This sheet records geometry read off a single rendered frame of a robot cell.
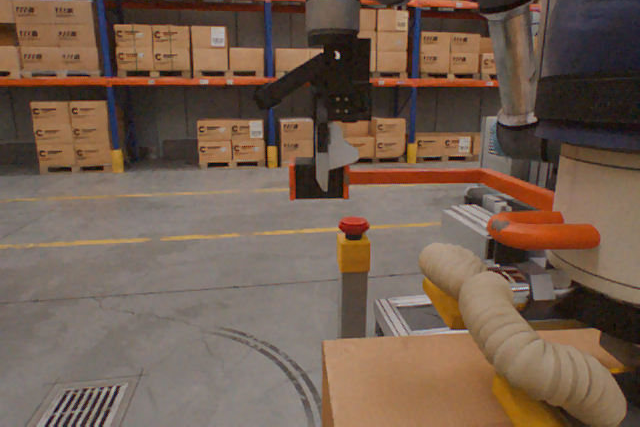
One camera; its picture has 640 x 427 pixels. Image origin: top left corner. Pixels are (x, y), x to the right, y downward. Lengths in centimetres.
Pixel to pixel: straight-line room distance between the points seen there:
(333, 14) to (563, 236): 37
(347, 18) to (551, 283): 39
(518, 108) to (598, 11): 71
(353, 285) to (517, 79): 60
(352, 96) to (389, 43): 731
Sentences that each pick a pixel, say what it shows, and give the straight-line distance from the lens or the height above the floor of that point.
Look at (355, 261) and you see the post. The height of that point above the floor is 96.
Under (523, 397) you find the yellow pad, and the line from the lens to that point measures 38.
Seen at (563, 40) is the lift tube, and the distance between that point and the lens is 41.
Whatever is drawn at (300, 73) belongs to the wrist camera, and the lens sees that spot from 56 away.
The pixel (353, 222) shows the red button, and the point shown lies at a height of 104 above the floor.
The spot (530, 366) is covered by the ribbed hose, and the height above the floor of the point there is 113.
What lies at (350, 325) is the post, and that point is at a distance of 96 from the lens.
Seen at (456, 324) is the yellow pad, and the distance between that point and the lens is 47.
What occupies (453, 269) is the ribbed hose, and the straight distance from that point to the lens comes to 40.
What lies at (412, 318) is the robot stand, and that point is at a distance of 216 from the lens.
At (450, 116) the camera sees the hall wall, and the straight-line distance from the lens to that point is 978.
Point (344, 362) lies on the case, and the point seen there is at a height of 95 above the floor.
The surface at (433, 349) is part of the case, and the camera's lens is 64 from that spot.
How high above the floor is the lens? 131
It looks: 14 degrees down
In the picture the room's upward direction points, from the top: straight up
